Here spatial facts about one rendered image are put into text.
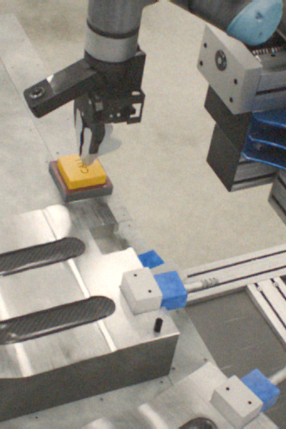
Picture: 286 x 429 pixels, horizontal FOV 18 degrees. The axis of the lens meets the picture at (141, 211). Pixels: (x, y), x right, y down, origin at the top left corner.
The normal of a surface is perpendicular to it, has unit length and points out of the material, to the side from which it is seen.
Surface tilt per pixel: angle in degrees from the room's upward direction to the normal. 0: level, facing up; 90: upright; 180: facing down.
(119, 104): 90
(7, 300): 0
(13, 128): 0
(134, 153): 0
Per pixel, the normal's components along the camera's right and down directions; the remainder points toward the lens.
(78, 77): -0.32, -0.56
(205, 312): 0.14, -0.72
